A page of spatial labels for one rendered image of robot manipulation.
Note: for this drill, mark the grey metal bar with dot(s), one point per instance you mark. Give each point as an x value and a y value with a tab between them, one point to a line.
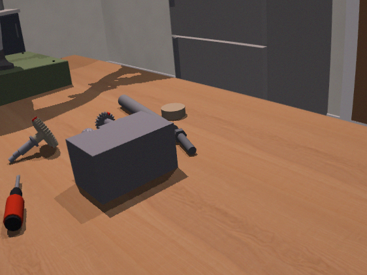
133	106

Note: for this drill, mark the red-handled screwdriver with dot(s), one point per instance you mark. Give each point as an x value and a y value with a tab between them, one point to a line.
14	209

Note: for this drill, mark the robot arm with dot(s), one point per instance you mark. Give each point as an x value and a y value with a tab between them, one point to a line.
4	64

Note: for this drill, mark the tan wooden disc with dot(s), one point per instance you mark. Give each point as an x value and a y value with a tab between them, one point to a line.
173	111

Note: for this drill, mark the grey hex bolt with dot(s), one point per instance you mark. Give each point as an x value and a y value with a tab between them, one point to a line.
180	136

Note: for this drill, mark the dark olive toothed gear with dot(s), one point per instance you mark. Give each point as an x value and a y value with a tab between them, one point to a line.
43	133

